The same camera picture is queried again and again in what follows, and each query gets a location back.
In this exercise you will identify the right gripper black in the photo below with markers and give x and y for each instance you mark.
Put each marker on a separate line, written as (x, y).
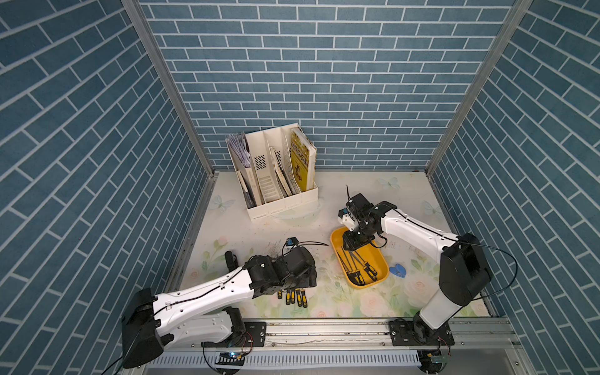
(350, 244)

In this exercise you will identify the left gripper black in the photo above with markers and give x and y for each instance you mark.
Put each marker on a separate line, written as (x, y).
(309, 278)

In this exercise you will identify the yellow plastic tray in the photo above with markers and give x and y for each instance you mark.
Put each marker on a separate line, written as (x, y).
(362, 268)

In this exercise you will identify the file tool yellow black handle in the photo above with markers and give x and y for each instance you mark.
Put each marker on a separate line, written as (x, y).
(350, 275)

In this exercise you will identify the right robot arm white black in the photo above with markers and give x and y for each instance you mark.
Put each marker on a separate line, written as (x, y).
(463, 268)

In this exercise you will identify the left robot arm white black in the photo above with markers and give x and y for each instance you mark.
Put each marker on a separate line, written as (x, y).
(206, 313)

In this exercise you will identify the white file organizer rack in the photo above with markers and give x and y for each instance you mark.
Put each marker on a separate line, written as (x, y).
(264, 196)

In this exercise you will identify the yellow book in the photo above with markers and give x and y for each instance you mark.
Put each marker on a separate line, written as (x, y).
(303, 157)

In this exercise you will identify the beige folder in rack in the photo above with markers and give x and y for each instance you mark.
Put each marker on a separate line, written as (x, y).
(279, 173)

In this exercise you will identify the purple patterned booklet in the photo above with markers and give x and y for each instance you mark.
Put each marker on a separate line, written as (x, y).
(238, 144)

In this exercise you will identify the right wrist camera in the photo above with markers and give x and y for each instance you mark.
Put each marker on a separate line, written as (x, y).
(346, 219)

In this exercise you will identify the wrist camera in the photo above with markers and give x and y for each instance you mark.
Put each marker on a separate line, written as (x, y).
(291, 242)
(346, 219)

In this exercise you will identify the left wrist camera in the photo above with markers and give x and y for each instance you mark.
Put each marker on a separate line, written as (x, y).
(291, 242)

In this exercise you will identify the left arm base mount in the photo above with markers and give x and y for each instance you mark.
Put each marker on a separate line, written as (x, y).
(253, 335)

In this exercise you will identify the white cable duct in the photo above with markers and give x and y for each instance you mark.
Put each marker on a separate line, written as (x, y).
(288, 360)

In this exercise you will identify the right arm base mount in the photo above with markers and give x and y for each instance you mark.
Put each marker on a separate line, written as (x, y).
(421, 333)

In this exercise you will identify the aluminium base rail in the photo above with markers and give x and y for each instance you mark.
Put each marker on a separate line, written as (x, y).
(372, 333)

